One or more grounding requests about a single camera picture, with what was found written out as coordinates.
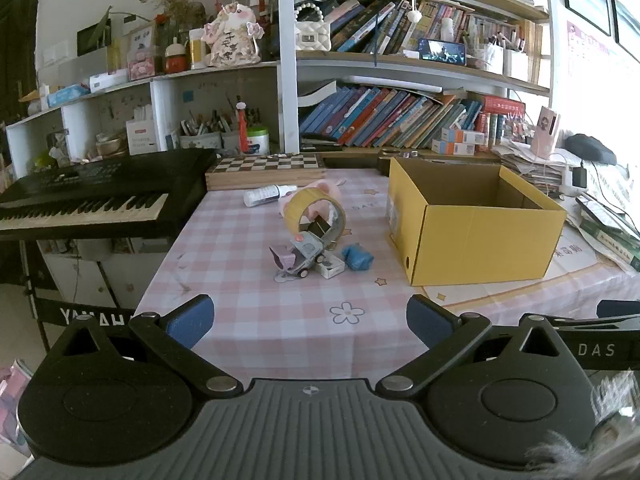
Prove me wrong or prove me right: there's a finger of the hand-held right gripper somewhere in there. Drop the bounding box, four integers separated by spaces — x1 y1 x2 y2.
545 300 640 332

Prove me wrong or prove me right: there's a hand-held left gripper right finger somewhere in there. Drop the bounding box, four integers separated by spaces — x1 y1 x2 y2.
375 294 583 400

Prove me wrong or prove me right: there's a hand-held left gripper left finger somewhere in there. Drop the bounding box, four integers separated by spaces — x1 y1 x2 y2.
44 294 244 399

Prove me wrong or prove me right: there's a blue wrapper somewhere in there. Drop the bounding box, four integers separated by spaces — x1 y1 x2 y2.
341 243 375 271

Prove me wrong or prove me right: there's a yellow cardboard box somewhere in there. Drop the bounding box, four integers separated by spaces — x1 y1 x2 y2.
387 156 568 287

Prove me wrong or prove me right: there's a grey toy car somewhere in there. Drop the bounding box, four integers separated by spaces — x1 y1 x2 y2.
269 232 331 281

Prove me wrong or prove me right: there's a tan tape roll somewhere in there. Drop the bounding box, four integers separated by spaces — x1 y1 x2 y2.
283 187 347 253

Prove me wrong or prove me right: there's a pink plush pig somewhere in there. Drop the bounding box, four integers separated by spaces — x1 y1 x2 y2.
277 180 343 221

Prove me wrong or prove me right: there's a pink checked tablecloth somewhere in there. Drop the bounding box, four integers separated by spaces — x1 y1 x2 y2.
132 167 640 386

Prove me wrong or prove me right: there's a green book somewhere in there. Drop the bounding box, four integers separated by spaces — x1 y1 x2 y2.
580 210 640 273

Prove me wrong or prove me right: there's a grey furry sleeve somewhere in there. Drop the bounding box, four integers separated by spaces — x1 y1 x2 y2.
525 370 640 480

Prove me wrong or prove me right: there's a black tablet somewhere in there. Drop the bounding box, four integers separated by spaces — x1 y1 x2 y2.
575 192 640 238

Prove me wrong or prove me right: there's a black keyboard stand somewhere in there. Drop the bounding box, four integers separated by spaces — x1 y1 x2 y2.
20 240 146 351

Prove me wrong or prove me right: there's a black rounded pouch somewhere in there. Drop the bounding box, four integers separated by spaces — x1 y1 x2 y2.
565 133 617 166

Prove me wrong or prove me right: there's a stack of papers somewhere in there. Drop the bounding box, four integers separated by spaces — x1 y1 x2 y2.
492 142 576 196

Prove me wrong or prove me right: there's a wooden chessboard box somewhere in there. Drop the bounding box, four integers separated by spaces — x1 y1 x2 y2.
205 152 326 192

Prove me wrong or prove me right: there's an orange and white small box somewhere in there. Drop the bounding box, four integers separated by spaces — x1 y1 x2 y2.
431 139 476 157
440 127 487 145

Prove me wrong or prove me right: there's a pen holder with pens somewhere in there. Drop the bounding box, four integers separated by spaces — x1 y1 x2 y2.
179 110 241 151

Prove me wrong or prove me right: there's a black electronic keyboard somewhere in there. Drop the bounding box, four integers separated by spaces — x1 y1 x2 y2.
0 147 218 241

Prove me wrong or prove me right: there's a pink card box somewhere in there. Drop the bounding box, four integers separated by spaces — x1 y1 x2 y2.
531 106 562 158

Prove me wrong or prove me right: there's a white box red label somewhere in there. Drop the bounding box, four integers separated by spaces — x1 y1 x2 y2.
125 120 166 156

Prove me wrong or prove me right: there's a white tub green lid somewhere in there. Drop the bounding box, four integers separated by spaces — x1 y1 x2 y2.
246 127 271 156

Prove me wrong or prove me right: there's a red bottle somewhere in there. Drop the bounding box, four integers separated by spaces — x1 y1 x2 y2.
236 101 250 153

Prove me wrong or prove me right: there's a row of leaning colourful books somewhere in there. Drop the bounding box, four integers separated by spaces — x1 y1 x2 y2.
299 85 528 150

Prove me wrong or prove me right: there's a flat white box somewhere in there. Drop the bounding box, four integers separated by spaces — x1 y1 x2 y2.
89 70 130 93

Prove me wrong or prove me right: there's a white bookshelf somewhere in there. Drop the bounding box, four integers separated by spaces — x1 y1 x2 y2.
5 0 556 163

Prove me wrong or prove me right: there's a blue tissue pack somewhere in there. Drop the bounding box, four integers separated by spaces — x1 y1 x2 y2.
47 85 91 108

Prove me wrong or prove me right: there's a white pen container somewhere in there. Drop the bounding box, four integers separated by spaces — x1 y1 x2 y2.
502 47 531 81
472 42 503 73

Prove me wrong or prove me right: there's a yellow jar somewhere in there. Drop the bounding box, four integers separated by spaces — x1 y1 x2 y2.
189 30 208 70

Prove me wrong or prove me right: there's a smartphone with lit screen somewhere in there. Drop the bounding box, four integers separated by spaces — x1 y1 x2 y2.
417 37 467 67

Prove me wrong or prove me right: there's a row of paperback books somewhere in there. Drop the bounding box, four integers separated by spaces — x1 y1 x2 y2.
327 0 543 58

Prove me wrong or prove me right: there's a white quilted handbag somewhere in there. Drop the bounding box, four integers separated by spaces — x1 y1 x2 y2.
294 2 332 52

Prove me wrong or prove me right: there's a pink wall poster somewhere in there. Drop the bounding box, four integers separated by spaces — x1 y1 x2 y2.
565 20 616 63

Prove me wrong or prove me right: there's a black wall picture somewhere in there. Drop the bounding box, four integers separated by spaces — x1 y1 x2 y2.
76 22 113 56

